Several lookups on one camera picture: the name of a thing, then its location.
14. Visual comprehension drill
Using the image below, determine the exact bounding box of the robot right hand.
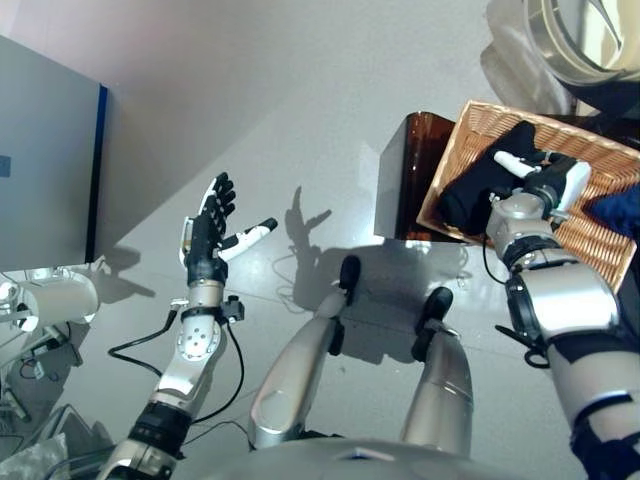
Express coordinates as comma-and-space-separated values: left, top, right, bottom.
492, 148, 593, 224

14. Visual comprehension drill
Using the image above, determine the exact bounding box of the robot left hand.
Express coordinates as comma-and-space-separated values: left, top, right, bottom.
179, 172, 280, 289

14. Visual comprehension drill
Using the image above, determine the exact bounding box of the blue garment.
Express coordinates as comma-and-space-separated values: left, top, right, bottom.
584, 182, 640, 240

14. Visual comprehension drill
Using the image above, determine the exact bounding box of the black garment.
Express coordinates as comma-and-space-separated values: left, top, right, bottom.
438, 121, 541, 240

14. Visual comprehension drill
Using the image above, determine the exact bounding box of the shallow wicker laundry basket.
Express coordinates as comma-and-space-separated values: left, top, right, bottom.
415, 98, 640, 294

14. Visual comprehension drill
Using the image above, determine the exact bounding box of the round glass washer door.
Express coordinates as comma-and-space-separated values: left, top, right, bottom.
487, 0, 640, 115

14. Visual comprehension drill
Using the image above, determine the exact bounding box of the grey partition panel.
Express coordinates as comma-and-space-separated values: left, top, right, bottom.
0, 33, 110, 274

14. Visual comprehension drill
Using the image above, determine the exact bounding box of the robot right leg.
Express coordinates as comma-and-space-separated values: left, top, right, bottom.
399, 287, 474, 459

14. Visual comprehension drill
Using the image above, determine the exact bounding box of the grey robot torso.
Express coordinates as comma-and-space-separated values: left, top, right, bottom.
169, 437, 591, 480

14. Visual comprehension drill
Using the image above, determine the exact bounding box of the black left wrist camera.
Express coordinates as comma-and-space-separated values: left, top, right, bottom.
222, 295, 246, 324

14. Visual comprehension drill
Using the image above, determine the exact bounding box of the thin white floor cable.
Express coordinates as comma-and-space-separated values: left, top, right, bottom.
273, 249, 321, 304

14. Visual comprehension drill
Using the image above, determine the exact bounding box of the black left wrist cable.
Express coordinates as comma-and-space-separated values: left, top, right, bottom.
107, 307, 246, 426

